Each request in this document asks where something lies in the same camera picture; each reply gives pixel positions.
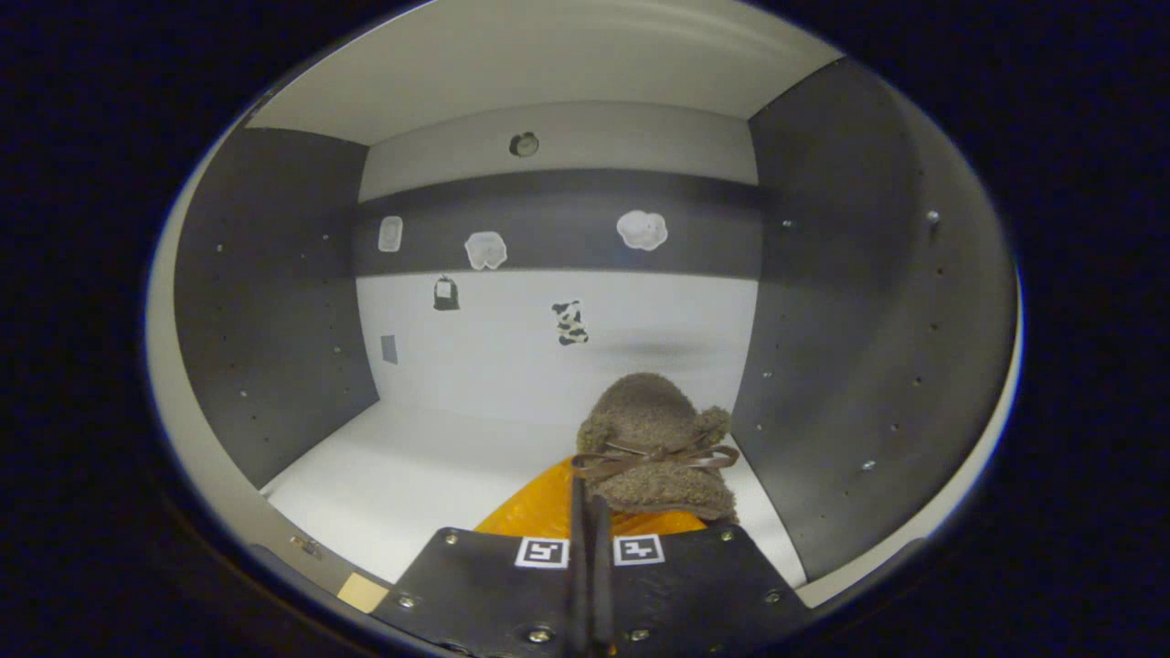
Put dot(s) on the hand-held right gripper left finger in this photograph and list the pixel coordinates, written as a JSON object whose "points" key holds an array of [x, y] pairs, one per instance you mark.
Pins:
{"points": [[578, 567]]}

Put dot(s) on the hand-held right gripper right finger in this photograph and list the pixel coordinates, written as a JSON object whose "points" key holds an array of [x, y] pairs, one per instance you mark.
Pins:
{"points": [[601, 585]]}

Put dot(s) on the brown fuzzy shoe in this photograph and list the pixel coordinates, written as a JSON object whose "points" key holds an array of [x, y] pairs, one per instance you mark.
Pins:
{"points": [[654, 429]]}

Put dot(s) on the white shoe cabinet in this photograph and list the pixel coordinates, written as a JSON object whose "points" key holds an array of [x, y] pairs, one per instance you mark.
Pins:
{"points": [[548, 366]]}

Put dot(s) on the white cabinet shelf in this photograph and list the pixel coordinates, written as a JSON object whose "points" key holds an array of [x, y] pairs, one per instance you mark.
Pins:
{"points": [[548, 64], [411, 484]]}

